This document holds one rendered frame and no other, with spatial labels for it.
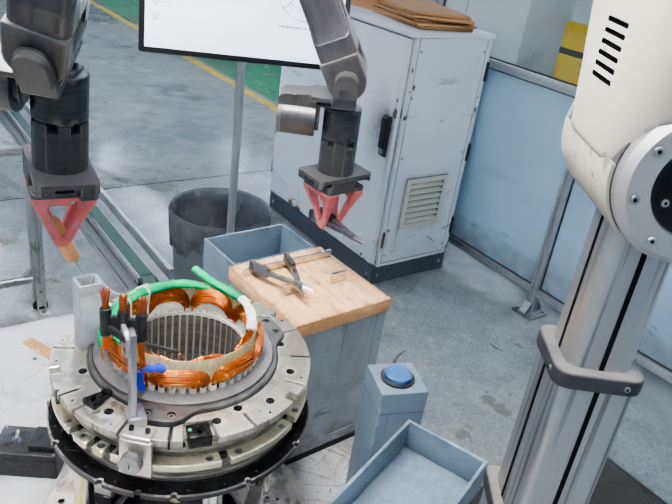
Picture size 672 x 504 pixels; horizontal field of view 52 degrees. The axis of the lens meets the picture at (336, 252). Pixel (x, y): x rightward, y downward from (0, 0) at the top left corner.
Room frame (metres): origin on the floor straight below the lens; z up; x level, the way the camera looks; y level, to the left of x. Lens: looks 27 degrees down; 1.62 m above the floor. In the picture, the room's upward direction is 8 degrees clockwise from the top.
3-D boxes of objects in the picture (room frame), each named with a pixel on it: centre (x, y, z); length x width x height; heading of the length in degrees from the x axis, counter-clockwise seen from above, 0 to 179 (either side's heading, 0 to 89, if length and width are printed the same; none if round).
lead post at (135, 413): (0.58, 0.19, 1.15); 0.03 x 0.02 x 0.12; 31
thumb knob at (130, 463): (0.53, 0.18, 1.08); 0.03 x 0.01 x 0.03; 87
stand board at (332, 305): (0.99, 0.04, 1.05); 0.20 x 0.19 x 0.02; 41
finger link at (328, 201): (1.03, 0.02, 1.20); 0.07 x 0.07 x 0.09; 41
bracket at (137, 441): (0.55, 0.18, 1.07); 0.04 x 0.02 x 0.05; 87
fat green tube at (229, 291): (0.77, 0.13, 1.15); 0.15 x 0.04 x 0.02; 39
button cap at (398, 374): (0.81, -0.11, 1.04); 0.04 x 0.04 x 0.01
